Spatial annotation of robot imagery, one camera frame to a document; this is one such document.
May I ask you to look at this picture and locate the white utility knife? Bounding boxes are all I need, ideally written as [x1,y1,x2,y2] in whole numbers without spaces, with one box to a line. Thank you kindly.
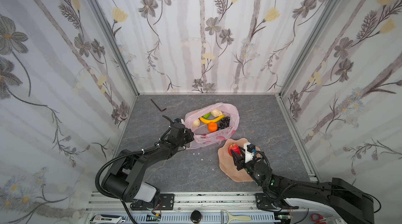
[88,214,126,224]

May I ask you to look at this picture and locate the black round knob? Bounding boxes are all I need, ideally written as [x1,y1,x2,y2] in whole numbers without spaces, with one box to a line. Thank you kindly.
[190,210,203,224]

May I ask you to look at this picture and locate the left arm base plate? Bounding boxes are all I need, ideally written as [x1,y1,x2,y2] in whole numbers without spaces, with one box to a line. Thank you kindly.
[130,194,175,211]

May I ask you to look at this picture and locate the dark fake grape bunch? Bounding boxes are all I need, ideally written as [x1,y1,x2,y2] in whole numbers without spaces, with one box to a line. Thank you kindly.
[218,116,230,130]

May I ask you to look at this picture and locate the beige fake bread roll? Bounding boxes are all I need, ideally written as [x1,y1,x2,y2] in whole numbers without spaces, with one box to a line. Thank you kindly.
[210,109,223,118]

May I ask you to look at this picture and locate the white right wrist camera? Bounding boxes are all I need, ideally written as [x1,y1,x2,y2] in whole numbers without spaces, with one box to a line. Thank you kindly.
[244,142,256,163]

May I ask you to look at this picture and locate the orange fake orange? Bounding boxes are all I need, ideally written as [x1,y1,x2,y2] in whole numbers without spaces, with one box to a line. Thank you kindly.
[207,122,218,133]

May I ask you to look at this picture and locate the pink plastic bag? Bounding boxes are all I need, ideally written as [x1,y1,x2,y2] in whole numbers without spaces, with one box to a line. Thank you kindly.
[184,103,240,149]

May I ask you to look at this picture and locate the white slotted cable duct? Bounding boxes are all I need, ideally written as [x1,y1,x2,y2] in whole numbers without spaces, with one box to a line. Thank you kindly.
[132,211,281,224]

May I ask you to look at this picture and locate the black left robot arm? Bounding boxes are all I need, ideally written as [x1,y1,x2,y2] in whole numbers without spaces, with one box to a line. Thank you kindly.
[95,115,194,208]

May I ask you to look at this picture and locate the red handled scissors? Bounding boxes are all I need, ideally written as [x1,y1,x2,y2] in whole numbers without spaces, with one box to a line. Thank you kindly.
[310,213,333,224]

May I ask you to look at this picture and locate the beige fake fruit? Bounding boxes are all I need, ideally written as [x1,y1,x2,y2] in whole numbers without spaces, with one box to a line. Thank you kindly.
[193,119,201,128]

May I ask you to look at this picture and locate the red fake apple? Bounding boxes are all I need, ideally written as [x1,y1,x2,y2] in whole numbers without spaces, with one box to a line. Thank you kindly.
[228,143,241,157]

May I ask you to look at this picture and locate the peach leaf-shaped plate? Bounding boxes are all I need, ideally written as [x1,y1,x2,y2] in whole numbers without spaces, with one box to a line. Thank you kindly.
[218,138,253,182]

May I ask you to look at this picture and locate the aluminium mounting rail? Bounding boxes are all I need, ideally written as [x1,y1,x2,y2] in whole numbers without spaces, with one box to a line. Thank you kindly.
[84,192,348,215]

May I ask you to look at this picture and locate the green fake fruit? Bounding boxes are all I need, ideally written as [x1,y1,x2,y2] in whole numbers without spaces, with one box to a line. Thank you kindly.
[203,113,211,119]

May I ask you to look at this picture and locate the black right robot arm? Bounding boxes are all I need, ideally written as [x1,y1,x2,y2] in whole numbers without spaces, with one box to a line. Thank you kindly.
[230,148,377,224]

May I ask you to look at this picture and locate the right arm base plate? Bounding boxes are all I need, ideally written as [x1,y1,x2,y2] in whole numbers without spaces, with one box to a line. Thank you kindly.
[255,193,299,212]

